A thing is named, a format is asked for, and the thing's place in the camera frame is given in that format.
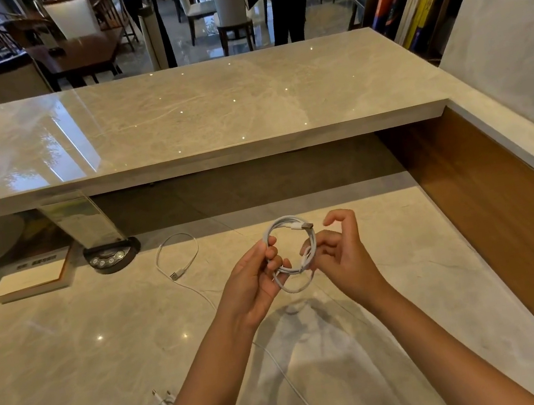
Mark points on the clear acrylic sign holder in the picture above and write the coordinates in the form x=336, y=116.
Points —
x=82, y=220

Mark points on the person's left hand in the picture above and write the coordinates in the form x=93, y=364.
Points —
x=250, y=292

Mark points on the dark wooden frame armchair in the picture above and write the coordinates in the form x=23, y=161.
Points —
x=111, y=10
x=13, y=30

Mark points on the person's right hand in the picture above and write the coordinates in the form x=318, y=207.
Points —
x=352, y=267

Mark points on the person's right forearm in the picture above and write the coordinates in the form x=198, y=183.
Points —
x=446, y=363

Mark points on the white dining chair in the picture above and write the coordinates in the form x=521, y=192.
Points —
x=200, y=8

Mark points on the black round button base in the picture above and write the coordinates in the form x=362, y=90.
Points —
x=111, y=258

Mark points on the white flat box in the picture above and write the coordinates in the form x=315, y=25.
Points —
x=31, y=280

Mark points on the dark wooden table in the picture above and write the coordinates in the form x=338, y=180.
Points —
x=76, y=48

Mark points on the white cushioned wooden armchair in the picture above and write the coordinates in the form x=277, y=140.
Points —
x=71, y=16

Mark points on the person's left forearm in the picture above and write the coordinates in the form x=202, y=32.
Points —
x=201, y=400

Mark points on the dark yellow printed packet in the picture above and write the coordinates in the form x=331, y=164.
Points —
x=46, y=230

